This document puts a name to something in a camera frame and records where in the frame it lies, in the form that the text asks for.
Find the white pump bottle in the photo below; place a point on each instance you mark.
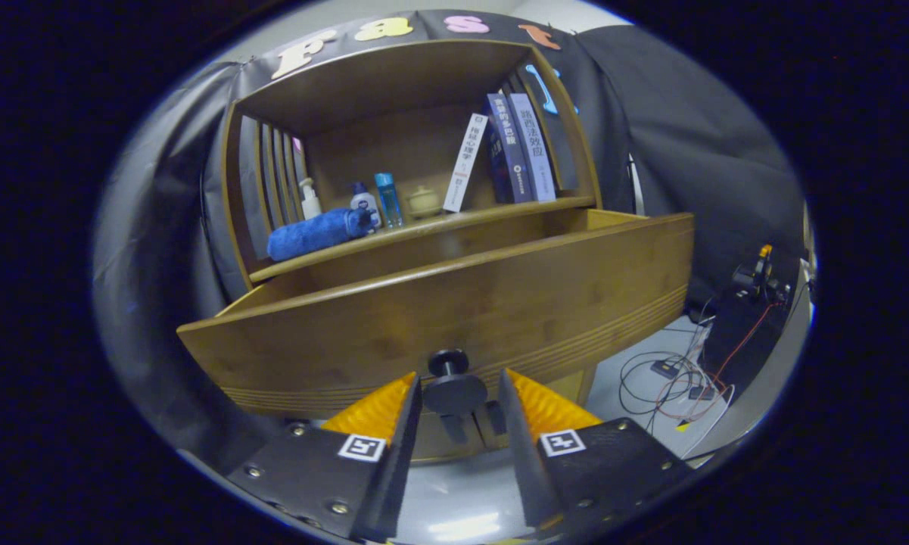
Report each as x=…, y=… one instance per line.
x=310, y=203

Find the pale grey book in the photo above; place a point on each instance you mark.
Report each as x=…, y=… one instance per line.
x=533, y=147

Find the beige lidded teacup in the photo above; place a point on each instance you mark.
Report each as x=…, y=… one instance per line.
x=424, y=203

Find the dark blue book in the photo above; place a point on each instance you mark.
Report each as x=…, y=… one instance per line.
x=508, y=147

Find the white book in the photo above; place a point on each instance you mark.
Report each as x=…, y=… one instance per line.
x=465, y=163

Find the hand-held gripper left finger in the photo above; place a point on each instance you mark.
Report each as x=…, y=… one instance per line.
x=393, y=454

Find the white bottle with blue cap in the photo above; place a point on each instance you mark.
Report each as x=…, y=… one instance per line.
x=364, y=206

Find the wooden cabinet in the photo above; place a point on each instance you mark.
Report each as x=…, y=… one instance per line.
x=393, y=83

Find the clear blue bottle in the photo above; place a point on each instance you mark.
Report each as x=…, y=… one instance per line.
x=388, y=200

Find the blue folded towel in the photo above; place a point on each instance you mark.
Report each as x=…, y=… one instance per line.
x=314, y=235

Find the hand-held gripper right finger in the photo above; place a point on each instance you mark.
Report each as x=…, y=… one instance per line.
x=522, y=454

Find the black device with orange tip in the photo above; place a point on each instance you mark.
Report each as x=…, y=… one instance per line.
x=761, y=276

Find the wooden drawer with black knob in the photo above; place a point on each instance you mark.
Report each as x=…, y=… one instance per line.
x=424, y=318

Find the wooden countertop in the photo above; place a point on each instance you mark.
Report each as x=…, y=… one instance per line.
x=424, y=231

